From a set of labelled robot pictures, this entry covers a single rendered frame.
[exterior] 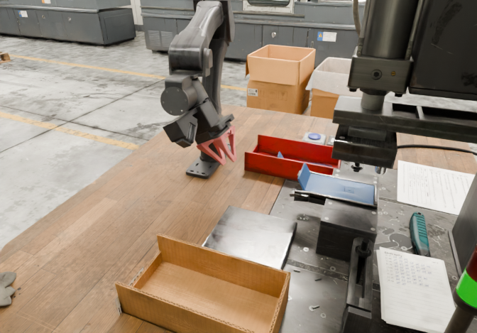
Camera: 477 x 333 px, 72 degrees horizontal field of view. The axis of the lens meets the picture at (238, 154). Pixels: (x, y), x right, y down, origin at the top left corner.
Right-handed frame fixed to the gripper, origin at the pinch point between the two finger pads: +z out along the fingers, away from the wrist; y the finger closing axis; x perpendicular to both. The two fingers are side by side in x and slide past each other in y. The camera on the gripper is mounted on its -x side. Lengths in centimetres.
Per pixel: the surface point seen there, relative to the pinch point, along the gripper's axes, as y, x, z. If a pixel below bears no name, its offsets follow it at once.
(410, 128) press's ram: 38.1, -0.6, 3.7
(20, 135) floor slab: -297, 97, -49
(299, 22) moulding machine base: -130, 439, -21
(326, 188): 18.6, 1.8, 13.1
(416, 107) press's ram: 38.8, 6.7, 3.0
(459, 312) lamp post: 39.8, -21.8, 20.6
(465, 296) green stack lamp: 41.2, -22.4, 17.1
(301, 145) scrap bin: 5.1, 25.7, 11.0
